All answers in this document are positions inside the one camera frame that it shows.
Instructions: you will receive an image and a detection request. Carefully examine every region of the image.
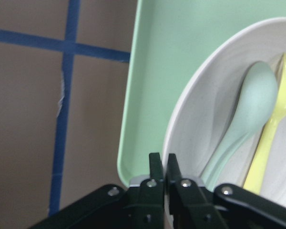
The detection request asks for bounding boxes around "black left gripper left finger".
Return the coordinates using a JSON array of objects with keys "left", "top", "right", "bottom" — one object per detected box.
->
[{"left": 149, "top": 153, "right": 164, "bottom": 182}]

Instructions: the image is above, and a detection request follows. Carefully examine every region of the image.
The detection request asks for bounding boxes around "light blue plastic spoon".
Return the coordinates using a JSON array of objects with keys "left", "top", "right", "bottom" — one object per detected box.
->
[{"left": 201, "top": 62, "right": 278, "bottom": 191}]

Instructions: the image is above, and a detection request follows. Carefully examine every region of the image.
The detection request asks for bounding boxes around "yellow plastic fork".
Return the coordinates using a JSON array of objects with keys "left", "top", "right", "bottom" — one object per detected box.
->
[{"left": 243, "top": 54, "right": 286, "bottom": 194}]

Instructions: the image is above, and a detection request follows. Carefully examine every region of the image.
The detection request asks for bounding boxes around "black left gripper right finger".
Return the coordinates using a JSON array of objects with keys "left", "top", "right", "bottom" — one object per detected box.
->
[{"left": 167, "top": 154, "right": 182, "bottom": 183}]

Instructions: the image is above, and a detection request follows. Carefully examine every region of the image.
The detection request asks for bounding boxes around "light green plastic tray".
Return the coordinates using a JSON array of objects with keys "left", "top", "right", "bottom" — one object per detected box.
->
[{"left": 117, "top": 0, "right": 286, "bottom": 186}]

